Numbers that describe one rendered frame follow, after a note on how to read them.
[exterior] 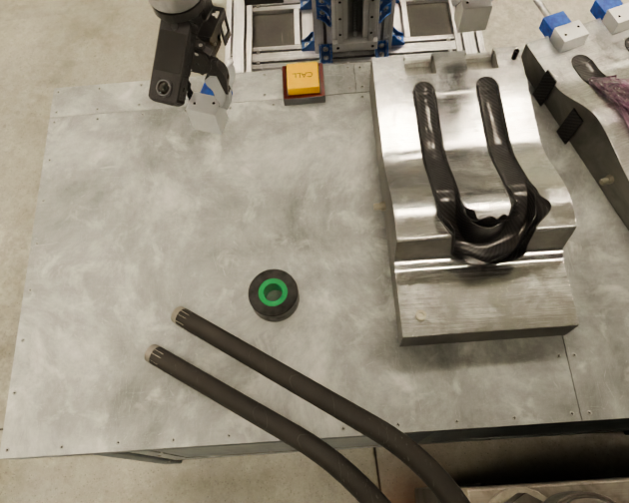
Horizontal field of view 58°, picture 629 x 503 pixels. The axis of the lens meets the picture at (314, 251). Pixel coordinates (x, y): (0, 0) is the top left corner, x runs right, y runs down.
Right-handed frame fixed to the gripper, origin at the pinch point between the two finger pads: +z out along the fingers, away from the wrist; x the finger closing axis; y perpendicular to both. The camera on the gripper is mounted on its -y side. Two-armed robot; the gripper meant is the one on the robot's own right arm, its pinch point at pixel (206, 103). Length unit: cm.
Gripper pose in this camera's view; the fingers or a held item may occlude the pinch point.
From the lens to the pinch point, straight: 96.2
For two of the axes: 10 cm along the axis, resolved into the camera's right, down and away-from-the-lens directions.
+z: 0.5, 3.8, 9.2
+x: -9.6, -2.4, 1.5
